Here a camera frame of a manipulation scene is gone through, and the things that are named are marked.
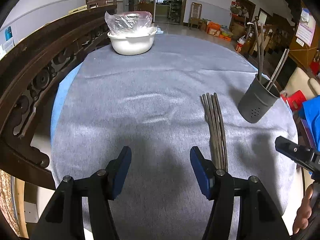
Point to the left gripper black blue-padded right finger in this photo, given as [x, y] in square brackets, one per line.
[204, 171]

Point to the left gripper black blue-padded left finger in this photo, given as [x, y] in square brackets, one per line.
[117, 170]

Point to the black utensil holder cup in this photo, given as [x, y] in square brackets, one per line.
[257, 100]

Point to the person's right hand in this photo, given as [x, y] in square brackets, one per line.
[304, 212]

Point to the blue cloth on chair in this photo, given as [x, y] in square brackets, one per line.
[311, 113]

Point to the grey table cloth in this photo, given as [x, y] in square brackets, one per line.
[152, 103]

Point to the beige armchair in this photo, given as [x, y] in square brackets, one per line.
[299, 80]

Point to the floral bench cushion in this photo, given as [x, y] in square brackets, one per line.
[6, 201]

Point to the white plastic bowl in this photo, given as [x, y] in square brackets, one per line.
[134, 44]

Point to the dark carved wooden bench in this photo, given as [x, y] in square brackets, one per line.
[30, 74]

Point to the orange boxes on floor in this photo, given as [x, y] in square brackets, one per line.
[217, 30]

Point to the clear plastic bag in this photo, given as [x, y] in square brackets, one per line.
[130, 24]

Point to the wall calendar poster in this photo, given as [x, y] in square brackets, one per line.
[306, 28]

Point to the wooden chair by wall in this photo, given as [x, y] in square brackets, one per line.
[195, 15]

